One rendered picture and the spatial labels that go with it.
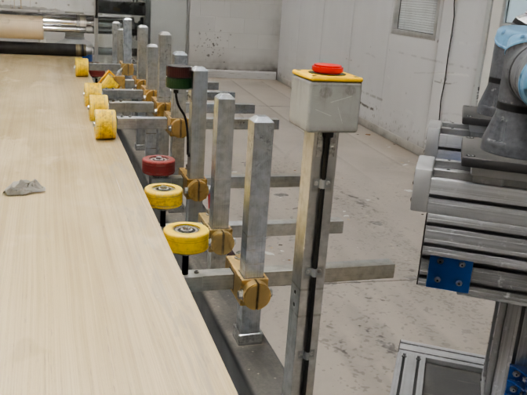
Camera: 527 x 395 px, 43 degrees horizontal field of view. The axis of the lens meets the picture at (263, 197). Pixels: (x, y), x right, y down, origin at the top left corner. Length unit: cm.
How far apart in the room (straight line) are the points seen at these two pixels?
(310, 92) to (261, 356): 55
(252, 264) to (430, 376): 114
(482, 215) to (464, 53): 425
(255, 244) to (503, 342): 83
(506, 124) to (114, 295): 82
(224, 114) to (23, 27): 260
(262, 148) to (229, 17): 936
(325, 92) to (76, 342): 43
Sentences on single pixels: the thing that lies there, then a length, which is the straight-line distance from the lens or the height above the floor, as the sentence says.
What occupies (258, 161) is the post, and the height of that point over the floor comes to 104.
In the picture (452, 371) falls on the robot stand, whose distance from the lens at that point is 228.
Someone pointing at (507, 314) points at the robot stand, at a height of 60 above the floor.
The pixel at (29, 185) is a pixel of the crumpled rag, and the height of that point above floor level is 91.
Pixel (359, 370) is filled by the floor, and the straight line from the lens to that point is 260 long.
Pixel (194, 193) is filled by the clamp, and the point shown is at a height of 84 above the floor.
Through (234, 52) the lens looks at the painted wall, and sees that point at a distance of 1052.
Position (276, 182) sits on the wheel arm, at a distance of 175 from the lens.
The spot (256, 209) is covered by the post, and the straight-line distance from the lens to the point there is 115.
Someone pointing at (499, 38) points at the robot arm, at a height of 124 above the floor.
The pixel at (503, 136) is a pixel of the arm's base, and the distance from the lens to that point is 140.
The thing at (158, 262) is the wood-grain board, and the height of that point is 90.
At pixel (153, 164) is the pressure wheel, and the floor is 90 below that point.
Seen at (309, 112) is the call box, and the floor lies 118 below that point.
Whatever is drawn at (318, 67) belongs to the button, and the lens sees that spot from 86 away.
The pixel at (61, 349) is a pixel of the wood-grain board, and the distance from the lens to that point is 84.
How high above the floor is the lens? 132
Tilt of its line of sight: 17 degrees down
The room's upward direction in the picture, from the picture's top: 4 degrees clockwise
